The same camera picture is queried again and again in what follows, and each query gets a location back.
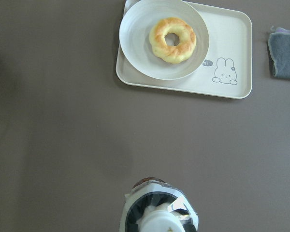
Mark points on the tea bottle top rack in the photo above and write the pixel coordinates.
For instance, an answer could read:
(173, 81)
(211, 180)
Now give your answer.
(153, 205)

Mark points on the cream serving tray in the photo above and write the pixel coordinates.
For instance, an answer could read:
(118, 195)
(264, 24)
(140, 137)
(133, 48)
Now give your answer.
(226, 70)

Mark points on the glazed donut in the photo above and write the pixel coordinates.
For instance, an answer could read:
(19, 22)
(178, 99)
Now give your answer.
(176, 53)

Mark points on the white plate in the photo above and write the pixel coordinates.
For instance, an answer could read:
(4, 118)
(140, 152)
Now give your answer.
(134, 38)

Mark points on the grey folded cloth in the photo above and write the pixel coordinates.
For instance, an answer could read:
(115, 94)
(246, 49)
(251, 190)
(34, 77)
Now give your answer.
(279, 50)

